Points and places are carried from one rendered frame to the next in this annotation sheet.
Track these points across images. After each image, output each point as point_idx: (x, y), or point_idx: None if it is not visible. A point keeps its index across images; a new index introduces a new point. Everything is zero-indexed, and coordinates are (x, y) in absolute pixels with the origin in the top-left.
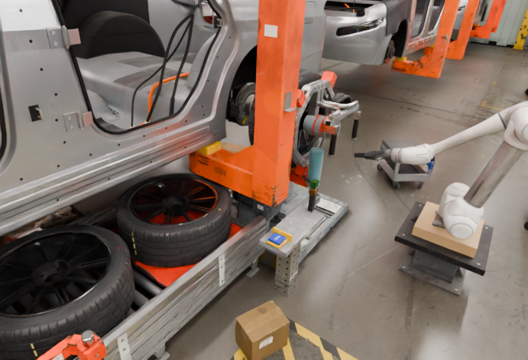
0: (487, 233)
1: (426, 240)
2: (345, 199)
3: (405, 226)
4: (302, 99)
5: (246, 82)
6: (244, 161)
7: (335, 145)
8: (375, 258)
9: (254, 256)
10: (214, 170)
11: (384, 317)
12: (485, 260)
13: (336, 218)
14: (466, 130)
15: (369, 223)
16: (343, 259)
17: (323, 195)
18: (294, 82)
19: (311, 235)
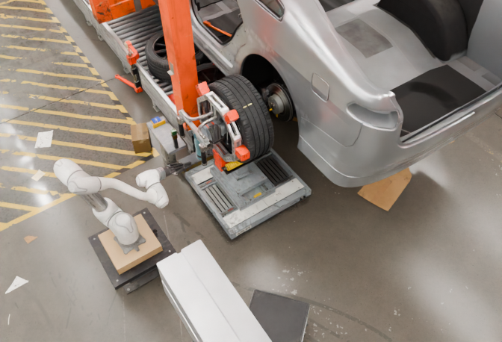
0: (112, 275)
1: None
2: (252, 249)
3: (151, 219)
4: (198, 90)
5: (280, 84)
6: None
7: (179, 130)
8: (166, 228)
9: (187, 142)
10: None
11: (122, 204)
12: (93, 246)
13: (217, 218)
14: (118, 180)
15: (208, 249)
16: (176, 207)
17: (252, 221)
18: (173, 62)
19: (204, 191)
